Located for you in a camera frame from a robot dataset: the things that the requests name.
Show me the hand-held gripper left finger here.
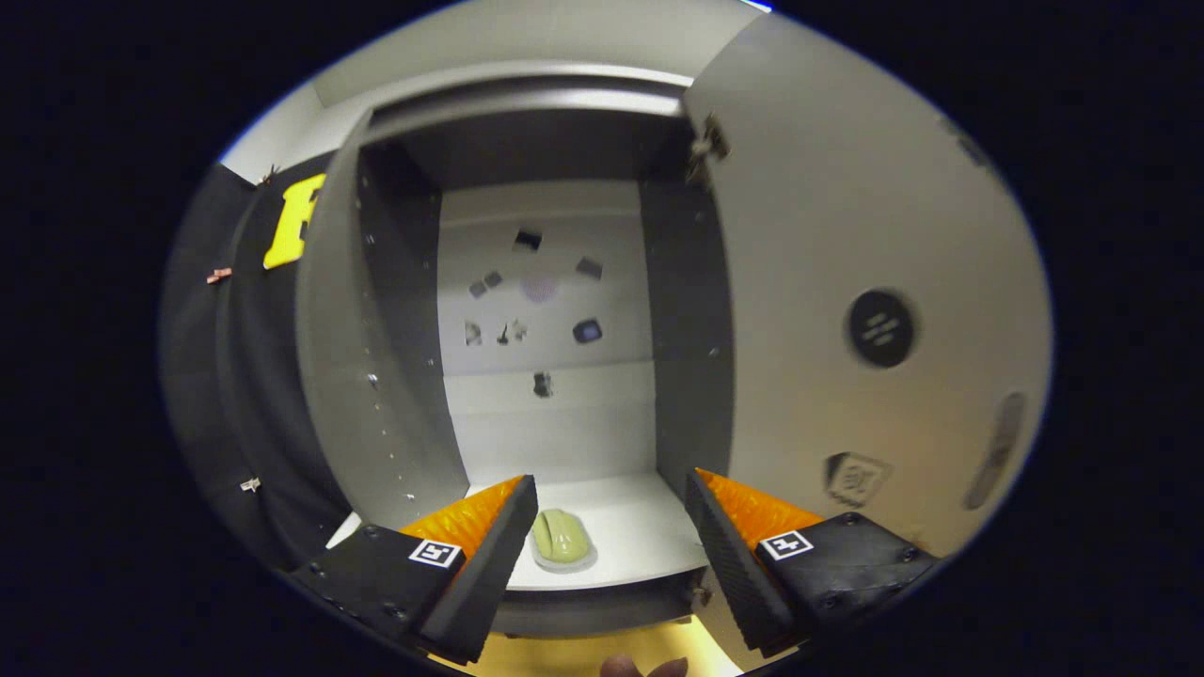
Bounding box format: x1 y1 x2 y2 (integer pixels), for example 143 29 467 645
287 475 539 664

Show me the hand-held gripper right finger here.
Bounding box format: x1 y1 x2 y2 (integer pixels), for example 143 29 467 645
685 467 940 659

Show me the pale green oval item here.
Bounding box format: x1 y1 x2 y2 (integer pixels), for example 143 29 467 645
531 509 595 570

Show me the grey cabinet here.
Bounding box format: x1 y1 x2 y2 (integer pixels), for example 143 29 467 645
296 75 735 640

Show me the black backdrop cloth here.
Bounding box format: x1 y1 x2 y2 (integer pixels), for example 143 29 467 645
160 155 354 570

